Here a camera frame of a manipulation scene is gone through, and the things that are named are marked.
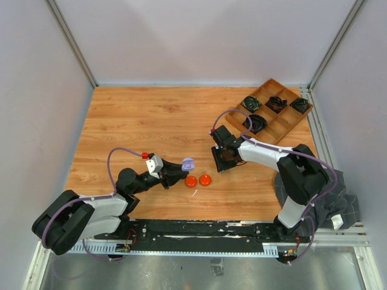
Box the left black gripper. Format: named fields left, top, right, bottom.
left=132, top=158, right=189, bottom=195

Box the purple earbud case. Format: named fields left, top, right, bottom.
left=181, top=157, right=195, bottom=172

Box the orange earbud case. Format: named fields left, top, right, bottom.
left=199, top=174, right=212, bottom=186
left=184, top=176, right=198, bottom=188

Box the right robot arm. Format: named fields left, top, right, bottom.
left=210, top=126, right=329, bottom=242

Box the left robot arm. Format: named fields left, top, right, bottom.
left=31, top=155, right=195, bottom=256

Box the rolled dark belt lower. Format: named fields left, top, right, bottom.
left=243, top=114, right=268, bottom=134

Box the rolled dark belt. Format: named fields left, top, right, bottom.
left=265, top=96, right=287, bottom=114
left=243, top=114, right=268, bottom=134
left=291, top=98, right=310, bottom=114

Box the rolled green patterned belt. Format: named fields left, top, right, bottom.
left=242, top=95, right=262, bottom=113

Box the rolled dark belt top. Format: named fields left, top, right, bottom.
left=265, top=96, right=287, bottom=114

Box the wooden divided tray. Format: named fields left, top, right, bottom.
left=222, top=79, right=313, bottom=147

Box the rolled dark belt right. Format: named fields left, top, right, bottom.
left=291, top=98, right=310, bottom=114

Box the grey checked cloth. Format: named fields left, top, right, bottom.
left=273, top=167, right=361, bottom=238

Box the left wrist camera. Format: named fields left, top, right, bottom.
left=146, top=155, right=163, bottom=179

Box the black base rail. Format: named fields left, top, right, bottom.
left=94, top=219, right=296, bottom=255

